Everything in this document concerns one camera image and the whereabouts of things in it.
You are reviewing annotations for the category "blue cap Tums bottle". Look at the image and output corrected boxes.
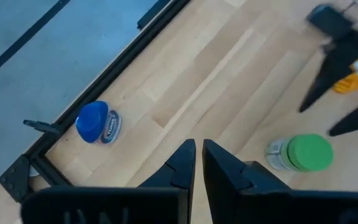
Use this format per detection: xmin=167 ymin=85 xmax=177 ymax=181
xmin=75 ymin=100 xmax=122 ymax=144

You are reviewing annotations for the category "wooden shelf with black frame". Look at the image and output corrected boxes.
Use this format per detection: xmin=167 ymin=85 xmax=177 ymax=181
xmin=119 ymin=0 xmax=358 ymax=224

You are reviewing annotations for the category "green cap supplement bottle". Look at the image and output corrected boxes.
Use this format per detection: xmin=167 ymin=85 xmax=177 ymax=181
xmin=264 ymin=133 xmax=334 ymax=172

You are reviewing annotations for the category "orange pill bottle white cap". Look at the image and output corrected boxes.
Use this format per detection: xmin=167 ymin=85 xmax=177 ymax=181
xmin=333 ymin=54 xmax=358 ymax=95

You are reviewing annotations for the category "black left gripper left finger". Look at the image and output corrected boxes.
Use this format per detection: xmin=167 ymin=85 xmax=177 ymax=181
xmin=137 ymin=139 xmax=197 ymax=200

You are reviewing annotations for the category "black aluminium table frame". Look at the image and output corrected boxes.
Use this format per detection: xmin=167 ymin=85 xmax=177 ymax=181
xmin=0 ymin=0 xmax=192 ymax=203

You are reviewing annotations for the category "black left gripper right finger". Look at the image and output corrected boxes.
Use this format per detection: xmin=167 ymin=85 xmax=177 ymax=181
xmin=202 ymin=139 xmax=291 ymax=224

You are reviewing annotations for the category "black clamp bracket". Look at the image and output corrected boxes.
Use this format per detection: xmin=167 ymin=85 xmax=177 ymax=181
xmin=22 ymin=119 xmax=62 ymax=135

